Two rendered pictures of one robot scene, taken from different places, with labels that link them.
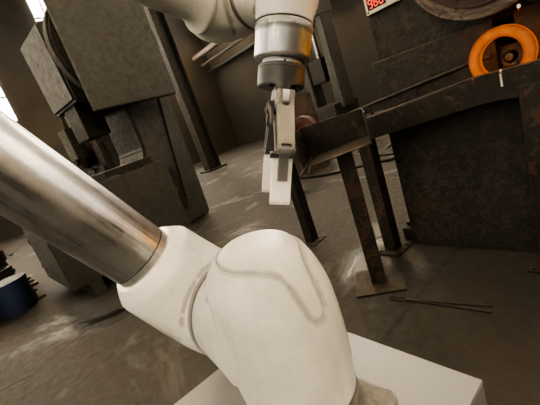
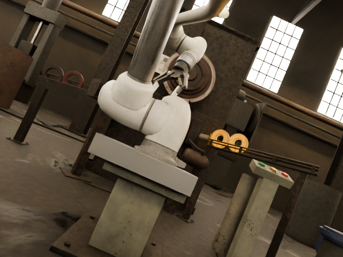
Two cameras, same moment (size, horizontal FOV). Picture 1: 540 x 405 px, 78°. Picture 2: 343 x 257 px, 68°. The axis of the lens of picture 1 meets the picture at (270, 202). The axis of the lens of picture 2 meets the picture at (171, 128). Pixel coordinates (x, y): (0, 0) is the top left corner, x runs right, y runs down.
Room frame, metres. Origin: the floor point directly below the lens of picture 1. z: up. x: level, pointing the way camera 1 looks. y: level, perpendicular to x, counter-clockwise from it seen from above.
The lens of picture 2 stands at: (-0.26, 0.91, 0.48)
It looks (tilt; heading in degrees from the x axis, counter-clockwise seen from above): 4 degrees up; 306
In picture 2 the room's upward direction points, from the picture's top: 24 degrees clockwise
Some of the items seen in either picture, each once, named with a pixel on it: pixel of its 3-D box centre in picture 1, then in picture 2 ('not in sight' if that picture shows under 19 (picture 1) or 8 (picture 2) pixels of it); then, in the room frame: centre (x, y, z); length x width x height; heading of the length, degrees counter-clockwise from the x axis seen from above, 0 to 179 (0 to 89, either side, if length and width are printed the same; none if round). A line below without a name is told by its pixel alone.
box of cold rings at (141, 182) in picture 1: (107, 222); not in sight; (2.85, 1.37, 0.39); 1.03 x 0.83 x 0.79; 131
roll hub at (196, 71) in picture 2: not in sight; (190, 74); (1.02, -0.77, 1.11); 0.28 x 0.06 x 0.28; 37
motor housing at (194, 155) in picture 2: not in sight; (186, 182); (0.74, -0.94, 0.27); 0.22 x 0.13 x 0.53; 37
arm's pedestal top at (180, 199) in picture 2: not in sight; (147, 175); (0.39, 0.05, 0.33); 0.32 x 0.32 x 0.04; 37
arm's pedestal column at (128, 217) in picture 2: not in sight; (130, 214); (0.39, 0.05, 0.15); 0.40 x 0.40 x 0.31; 37
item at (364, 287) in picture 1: (353, 206); (92, 129); (1.30, -0.31, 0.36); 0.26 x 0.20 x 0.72; 72
